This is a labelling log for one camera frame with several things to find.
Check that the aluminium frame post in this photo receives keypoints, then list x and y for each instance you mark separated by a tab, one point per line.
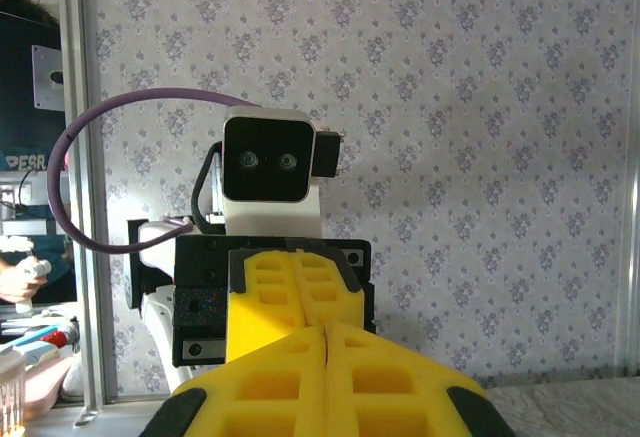
87	157
631	282

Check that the small white bottle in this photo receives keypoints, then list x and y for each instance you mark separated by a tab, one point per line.
35	269

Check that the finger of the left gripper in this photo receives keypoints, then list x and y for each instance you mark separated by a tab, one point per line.
260	317
332	309

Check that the white wall plate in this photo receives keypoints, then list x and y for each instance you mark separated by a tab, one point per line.
47	77

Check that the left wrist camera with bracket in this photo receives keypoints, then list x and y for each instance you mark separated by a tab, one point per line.
267	157

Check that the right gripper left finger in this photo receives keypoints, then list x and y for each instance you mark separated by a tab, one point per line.
312	407

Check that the clear ribbed glass jar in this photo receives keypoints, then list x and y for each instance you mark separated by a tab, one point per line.
12	392

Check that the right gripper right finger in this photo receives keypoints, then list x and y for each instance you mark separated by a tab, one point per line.
340	407

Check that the person's hand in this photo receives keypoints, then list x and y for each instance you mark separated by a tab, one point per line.
20	282

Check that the pink tray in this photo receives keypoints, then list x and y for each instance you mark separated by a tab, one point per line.
47	382

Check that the person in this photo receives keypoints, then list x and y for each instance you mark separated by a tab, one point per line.
50	257

